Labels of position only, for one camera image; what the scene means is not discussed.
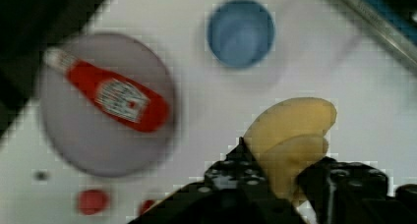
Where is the grey oval plate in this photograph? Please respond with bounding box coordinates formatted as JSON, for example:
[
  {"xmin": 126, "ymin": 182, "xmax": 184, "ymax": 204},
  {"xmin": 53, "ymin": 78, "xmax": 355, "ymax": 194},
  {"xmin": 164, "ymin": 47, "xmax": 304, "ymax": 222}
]
[{"xmin": 38, "ymin": 32, "xmax": 178, "ymax": 178}]

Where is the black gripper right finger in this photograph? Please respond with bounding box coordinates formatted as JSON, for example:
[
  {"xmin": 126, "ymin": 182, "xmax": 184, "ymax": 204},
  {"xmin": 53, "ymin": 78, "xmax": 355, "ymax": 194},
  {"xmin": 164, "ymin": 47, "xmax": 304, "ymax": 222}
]
[{"xmin": 297, "ymin": 157, "xmax": 417, "ymax": 224}]

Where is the peeled yellow toy banana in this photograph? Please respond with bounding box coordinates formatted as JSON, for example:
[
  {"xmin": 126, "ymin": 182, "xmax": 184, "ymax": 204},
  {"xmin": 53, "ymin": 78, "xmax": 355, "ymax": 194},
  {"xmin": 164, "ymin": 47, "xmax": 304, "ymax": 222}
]
[{"xmin": 243, "ymin": 97, "xmax": 337, "ymax": 206}]

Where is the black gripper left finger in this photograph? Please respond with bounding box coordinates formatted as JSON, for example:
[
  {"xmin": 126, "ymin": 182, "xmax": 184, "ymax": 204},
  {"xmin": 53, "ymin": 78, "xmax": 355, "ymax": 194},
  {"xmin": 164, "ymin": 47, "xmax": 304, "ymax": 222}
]
[{"xmin": 129, "ymin": 139, "xmax": 304, "ymax": 224}]

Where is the blue bowl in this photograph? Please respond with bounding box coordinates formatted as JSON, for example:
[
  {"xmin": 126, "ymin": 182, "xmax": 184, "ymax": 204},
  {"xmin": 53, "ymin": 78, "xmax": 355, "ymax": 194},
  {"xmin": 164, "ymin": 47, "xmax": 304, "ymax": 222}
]
[{"xmin": 206, "ymin": 0, "xmax": 276, "ymax": 69}]

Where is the small red toy fruit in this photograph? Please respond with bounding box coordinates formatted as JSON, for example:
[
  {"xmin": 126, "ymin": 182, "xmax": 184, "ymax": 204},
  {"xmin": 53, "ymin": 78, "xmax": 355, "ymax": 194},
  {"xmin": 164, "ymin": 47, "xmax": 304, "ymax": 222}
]
[{"xmin": 138, "ymin": 199, "xmax": 155, "ymax": 215}]

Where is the red ketchup bottle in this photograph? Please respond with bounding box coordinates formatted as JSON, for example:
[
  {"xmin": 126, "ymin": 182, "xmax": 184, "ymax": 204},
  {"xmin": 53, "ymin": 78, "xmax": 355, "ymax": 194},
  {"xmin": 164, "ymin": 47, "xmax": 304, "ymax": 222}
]
[{"xmin": 43, "ymin": 48, "xmax": 170, "ymax": 133}]

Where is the toy strawberry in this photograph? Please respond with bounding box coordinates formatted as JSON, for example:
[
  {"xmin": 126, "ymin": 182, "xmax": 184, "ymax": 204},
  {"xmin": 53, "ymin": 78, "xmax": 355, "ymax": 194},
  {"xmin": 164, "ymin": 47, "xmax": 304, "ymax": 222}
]
[{"xmin": 76, "ymin": 189, "xmax": 110, "ymax": 215}]

